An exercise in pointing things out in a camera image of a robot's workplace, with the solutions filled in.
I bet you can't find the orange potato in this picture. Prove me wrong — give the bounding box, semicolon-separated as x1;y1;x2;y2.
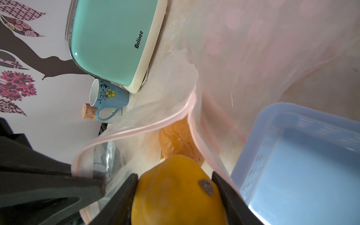
131;155;228;225
158;117;205;166

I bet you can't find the cork stopper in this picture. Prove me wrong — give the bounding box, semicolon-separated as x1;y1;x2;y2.
81;103;98;121

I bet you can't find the clear zipper bag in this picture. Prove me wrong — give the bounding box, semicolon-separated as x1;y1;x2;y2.
71;1;360;225

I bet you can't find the blue floral mug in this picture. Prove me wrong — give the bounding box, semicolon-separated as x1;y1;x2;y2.
89;79;130;122

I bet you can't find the light blue plastic basket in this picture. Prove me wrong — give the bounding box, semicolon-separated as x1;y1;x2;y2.
231;103;360;225

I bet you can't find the mint green toaster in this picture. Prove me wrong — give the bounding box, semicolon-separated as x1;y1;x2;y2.
65;1;168;93

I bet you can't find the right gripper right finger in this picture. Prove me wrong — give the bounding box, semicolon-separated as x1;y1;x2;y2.
212;172;263;225

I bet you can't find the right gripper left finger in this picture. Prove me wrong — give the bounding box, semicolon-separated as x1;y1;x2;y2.
90;173;138;225

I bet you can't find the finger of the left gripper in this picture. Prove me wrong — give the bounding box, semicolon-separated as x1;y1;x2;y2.
0;134;106;225

